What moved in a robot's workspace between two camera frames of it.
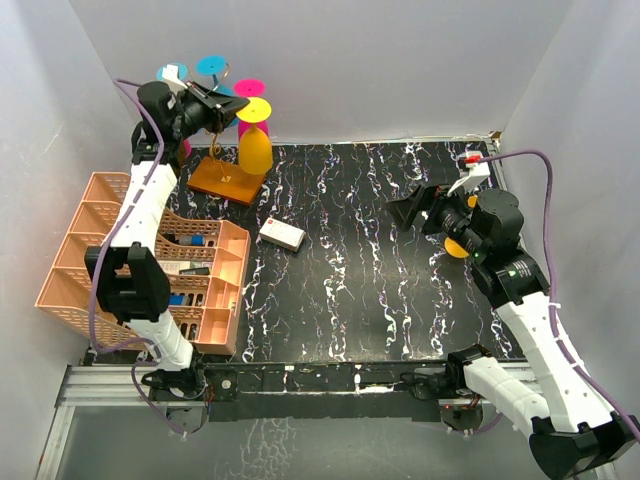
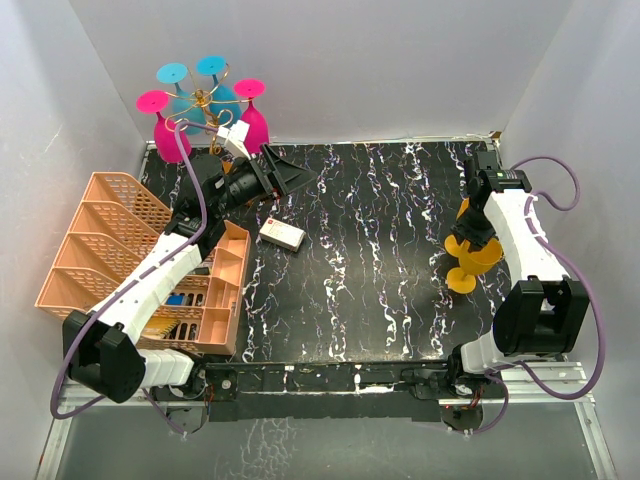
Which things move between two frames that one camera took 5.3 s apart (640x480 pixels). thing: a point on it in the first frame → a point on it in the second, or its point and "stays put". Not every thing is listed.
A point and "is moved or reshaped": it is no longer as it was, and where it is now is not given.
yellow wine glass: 255,152 → 472,263
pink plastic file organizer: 207,262 stays put
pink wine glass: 251,87 stays put
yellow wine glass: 451,247 is moved or reshaped
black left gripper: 221,117 → 288,176
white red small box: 282,234 stays put
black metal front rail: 311,392 stays put
